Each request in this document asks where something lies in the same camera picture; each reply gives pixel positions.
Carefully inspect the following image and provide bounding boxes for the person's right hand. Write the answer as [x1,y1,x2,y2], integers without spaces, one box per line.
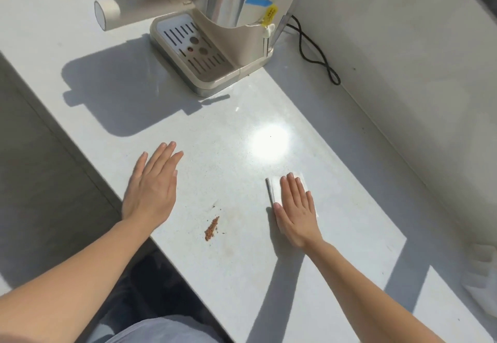
[273,173,325,250]

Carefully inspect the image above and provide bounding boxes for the person's left hand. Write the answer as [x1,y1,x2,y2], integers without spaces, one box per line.
[121,141,184,235]

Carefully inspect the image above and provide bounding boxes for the white tissue sheet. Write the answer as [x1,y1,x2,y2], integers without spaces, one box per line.
[265,172,319,219]

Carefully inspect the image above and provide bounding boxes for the coffee grounds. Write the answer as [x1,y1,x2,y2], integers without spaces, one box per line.
[203,214,221,243]

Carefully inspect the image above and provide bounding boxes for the person's right forearm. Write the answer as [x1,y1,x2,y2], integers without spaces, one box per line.
[302,237,447,343]

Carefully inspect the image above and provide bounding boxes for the person's left forearm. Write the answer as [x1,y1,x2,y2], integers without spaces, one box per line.
[0,216,156,343]

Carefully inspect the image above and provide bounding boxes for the white countertop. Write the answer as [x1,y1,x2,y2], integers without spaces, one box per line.
[0,0,497,343]

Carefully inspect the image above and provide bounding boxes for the person's light blue shirt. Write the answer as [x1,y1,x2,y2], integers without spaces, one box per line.
[116,315,226,343]

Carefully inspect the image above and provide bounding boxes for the white plastic organizer box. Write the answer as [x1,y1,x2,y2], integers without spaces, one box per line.
[462,244,497,316]

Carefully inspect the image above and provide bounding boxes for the yellow hang tag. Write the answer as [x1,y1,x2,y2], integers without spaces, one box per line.
[260,3,280,27]

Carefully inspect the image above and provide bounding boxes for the black power cable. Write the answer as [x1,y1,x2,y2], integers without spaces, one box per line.
[285,14,342,86]

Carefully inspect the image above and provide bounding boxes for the cream portafilter handle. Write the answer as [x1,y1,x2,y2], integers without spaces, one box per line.
[94,0,193,31]

